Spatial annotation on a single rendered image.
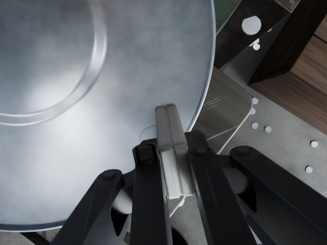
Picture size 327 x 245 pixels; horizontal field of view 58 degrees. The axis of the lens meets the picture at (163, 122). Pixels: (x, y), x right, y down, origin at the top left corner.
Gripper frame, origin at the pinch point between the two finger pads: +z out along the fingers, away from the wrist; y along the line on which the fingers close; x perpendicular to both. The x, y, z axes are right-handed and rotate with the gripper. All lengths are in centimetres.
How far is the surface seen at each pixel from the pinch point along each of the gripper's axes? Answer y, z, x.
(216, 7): 8.1, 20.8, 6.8
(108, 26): -3.1, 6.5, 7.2
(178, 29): 1.9, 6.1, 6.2
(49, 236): -16.9, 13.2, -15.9
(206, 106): 3.0, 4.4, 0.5
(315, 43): 35, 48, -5
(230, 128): 4.5, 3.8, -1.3
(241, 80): 27, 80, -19
